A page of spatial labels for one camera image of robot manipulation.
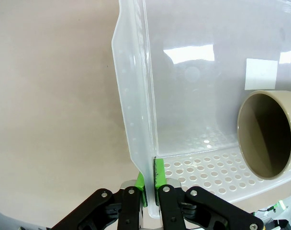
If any white perforated plastic basket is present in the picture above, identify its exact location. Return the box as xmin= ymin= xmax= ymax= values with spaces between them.
xmin=111 ymin=0 xmax=291 ymax=219

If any beige ceramic mug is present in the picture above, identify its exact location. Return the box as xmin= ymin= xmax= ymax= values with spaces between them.
xmin=236 ymin=90 xmax=291 ymax=181

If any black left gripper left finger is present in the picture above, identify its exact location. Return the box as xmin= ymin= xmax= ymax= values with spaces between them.
xmin=49 ymin=171 xmax=149 ymax=230

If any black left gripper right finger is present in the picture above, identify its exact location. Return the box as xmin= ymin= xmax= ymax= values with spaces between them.
xmin=153 ymin=157 xmax=265 ymax=230

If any white robot base equipment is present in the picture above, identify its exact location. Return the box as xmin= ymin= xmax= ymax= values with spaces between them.
xmin=254 ymin=198 xmax=291 ymax=230

